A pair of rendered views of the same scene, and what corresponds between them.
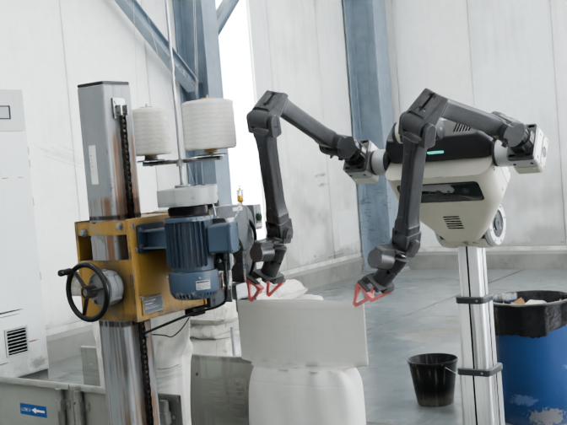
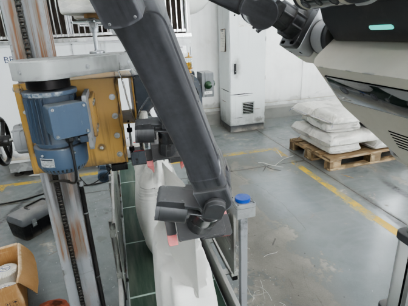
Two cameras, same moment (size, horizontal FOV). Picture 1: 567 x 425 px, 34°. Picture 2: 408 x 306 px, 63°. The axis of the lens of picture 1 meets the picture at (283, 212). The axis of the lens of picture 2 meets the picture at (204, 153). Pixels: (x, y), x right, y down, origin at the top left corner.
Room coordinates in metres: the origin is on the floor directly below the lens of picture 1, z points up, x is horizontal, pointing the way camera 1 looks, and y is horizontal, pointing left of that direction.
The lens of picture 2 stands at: (2.33, -0.68, 1.47)
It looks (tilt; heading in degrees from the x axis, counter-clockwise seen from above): 20 degrees down; 40
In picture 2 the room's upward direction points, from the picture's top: 3 degrees counter-clockwise
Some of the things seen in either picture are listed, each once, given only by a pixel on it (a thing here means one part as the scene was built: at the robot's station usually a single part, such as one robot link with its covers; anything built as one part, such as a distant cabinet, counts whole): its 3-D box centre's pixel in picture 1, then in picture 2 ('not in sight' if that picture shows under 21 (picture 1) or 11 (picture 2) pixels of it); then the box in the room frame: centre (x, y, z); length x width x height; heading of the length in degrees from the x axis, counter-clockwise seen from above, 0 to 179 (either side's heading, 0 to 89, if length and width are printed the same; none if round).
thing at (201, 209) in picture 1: (187, 211); (48, 83); (2.79, 0.29, 1.35); 0.12 x 0.12 x 0.04
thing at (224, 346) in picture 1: (231, 342); (342, 134); (6.04, 0.41, 0.32); 0.66 x 0.43 x 0.15; 146
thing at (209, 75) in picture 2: (250, 217); (205, 83); (3.31, 0.12, 1.29); 0.08 x 0.05 x 0.09; 55
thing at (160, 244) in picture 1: (161, 237); not in sight; (2.81, 0.38, 1.27); 0.12 x 0.09 x 0.09; 145
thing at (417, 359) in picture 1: (434, 379); not in sight; (5.35, -0.80, 0.13); 0.30 x 0.30 x 0.26
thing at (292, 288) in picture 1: (256, 290); not in sight; (6.69, 0.24, 0.56); 0.67 x 0.43 x 0.15; 55
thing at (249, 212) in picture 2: not in sight; (242, 206); (3.31, -0.04, 0.81); 0.08 x 0.08 x 0.06; 55
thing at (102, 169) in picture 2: not in sight; (105, 169); (3.85, 1.76, 0.35); 0.30 x 0.15 x 0.15; 55
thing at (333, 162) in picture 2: not in sight; (350, 146); (6.41, 0.41, 0.07); 1.20 x 0.82 x 0.14; 147
